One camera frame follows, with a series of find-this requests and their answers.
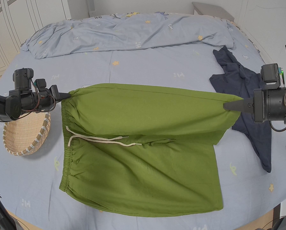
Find pale blue quilt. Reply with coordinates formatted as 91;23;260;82
20;12;237;59

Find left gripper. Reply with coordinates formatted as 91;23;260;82
21;85;61;112

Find dark blue garment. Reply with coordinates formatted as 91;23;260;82
209;45;272;173

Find grey bedside table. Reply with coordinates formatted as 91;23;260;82
192;1;235;21

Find black cable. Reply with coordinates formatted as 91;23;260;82
269;121;286;132

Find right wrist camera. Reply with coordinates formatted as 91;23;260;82
261;63;285;90

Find round woven basket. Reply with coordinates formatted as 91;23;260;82
2;110;51;156

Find white wardrobe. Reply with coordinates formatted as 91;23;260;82
0;0;71;76

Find bed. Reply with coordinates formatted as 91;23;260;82
0;0;286;230

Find green shorts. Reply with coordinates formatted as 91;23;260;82
59;83;245;218

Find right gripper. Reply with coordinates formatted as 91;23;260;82
253;88;286;123

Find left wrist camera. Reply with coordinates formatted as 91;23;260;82
33;79;48;93

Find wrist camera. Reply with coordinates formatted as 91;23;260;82
33;79;48;93
261;63;285;90

